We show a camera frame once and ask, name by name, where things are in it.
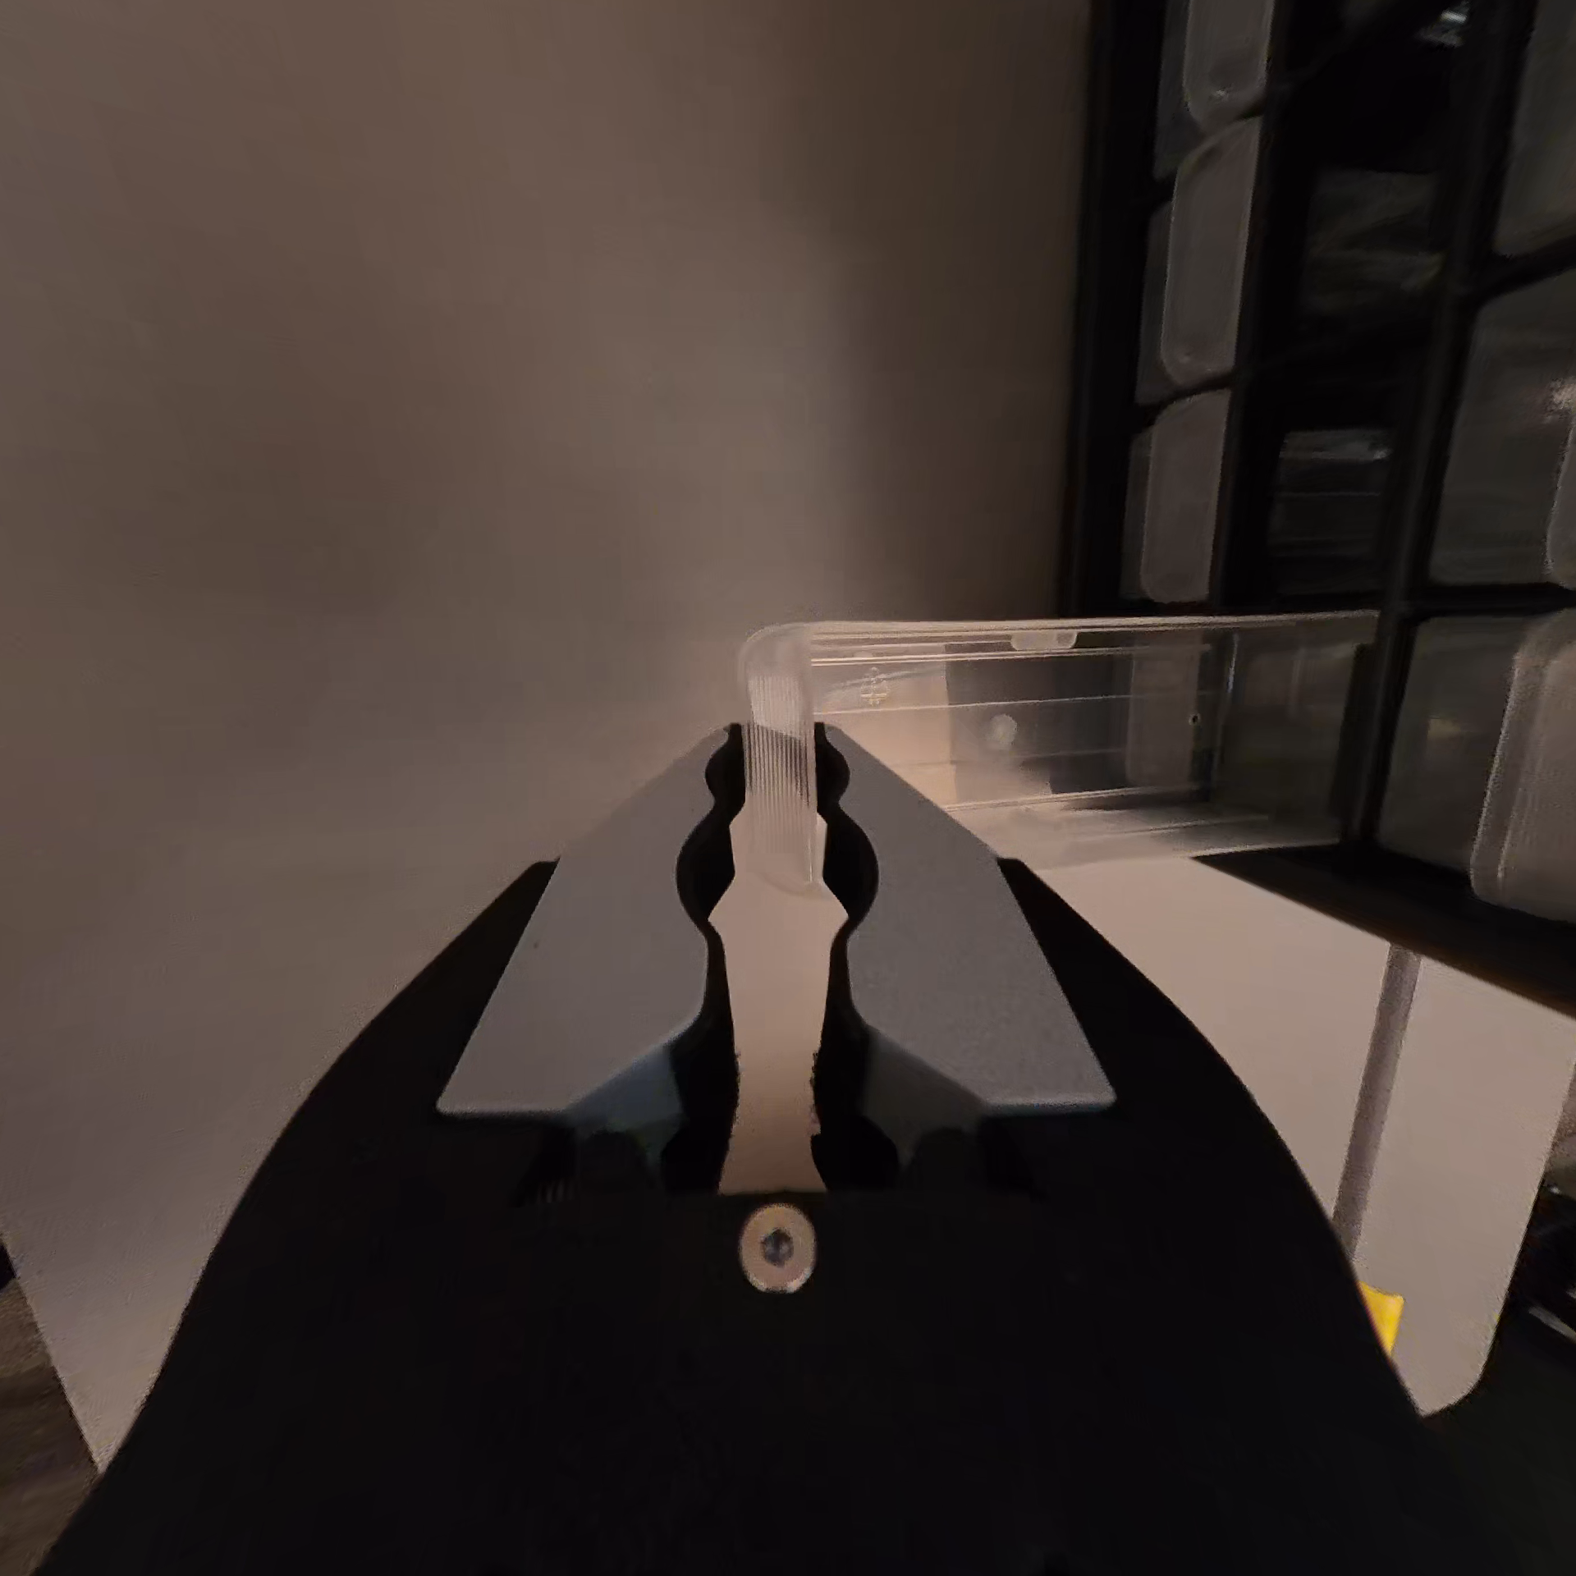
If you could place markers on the clear plastic drawer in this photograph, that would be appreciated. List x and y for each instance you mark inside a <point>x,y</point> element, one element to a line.
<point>1048,729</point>

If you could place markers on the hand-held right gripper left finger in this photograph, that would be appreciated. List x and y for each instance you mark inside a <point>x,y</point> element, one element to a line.
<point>581,987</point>

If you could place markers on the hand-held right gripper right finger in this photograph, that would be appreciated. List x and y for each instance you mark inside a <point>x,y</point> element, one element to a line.
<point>971,987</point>

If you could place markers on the black drawer cabinet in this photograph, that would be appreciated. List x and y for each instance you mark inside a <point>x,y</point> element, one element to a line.
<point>1102,370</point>

